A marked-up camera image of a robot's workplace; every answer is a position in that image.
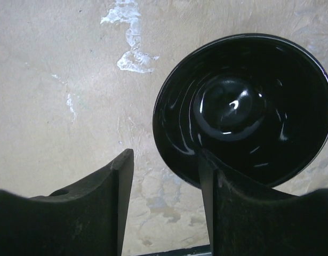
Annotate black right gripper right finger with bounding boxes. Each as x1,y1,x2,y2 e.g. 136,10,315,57
198,150,328,255

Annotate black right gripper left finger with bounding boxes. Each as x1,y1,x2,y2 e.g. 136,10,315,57
0,149,134,255

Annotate black bowl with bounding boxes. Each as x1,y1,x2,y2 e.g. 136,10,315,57
153,34,328,187

